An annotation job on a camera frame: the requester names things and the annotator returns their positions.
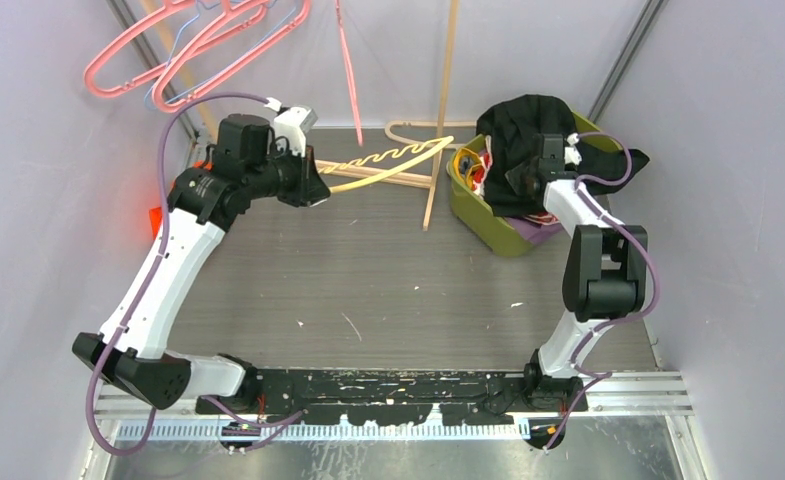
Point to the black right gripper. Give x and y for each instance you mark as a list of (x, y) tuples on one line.
[(513, 177)]

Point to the purple skirt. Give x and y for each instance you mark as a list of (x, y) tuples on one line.
[(534, 233)]

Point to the wooden clothes rack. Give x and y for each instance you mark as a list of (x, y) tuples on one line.
[(298, 16)]

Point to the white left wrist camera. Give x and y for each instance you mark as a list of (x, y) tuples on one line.
[(291, 125)]

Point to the thin pink wire hanger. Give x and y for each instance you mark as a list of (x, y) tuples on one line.
[(349, 73)]

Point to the cream yellow hanger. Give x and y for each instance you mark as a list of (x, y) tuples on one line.
[(393, 166)]

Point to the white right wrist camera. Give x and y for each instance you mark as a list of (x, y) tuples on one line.
[(572, 156)]

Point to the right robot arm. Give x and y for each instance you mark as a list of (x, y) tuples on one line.
[(605, 276)]

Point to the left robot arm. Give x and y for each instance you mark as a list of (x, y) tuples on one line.
[(254, 158)]

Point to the green plastic basket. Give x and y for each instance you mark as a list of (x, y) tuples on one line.
[(495, 231)]

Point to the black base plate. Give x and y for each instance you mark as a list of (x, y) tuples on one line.
[(400, 397)]

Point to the orange cloth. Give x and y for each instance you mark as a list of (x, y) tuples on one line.
[(156, 215)]

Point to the black skirt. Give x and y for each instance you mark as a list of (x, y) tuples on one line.
[(512, 126)]

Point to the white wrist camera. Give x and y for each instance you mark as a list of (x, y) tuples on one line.
[(291, 125), (572, 156)]

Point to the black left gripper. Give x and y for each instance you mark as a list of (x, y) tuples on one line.
[(309, 186)]

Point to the red white patterned garment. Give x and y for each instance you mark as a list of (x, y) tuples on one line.
[(475, 177)]

